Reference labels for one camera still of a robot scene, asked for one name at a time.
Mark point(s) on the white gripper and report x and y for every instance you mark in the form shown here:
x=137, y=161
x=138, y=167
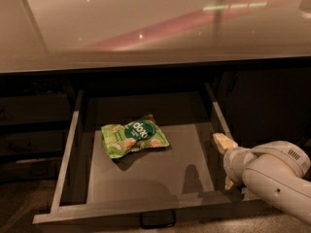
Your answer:
x=237, y=163

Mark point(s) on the dark drawer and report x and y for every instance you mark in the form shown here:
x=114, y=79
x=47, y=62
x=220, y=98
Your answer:
x=148, y=187
x=31, y=169
x=34, y=109
x=32, y=142

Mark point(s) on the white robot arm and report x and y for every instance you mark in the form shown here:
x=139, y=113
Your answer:
x=273, y=172

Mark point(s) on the items inside top drawer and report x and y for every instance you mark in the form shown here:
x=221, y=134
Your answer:
x=119, y=140

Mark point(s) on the dark cabinet door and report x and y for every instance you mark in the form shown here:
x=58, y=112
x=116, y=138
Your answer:
x=267, y=105

